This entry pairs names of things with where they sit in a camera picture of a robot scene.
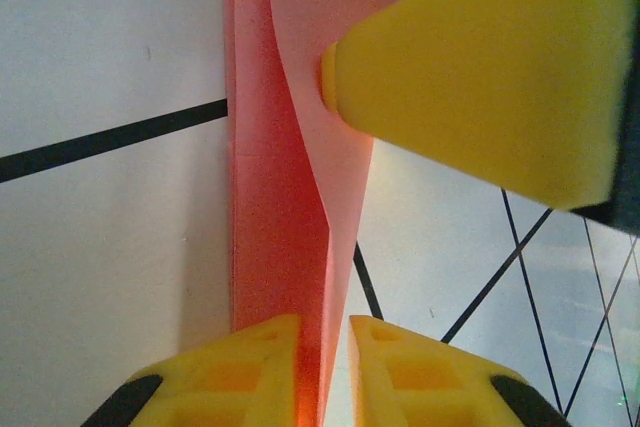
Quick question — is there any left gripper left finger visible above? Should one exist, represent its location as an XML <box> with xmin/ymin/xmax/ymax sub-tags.
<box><xmin>82</xmin><ymin>314</ymin><xmax>301</xmax><ymax>427</ymax></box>

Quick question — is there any pink cloth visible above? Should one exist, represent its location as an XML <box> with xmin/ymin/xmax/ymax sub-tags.
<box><xmin>221</xmin><ymin>0</ymin><xmax>419</xmax><ymax>427</ymax></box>

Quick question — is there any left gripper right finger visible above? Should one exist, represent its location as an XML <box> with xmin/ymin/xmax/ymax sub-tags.
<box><xmin>348</xmin><ymin>315</ymin><xmax>574</xmax><ymax>427</ymax></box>

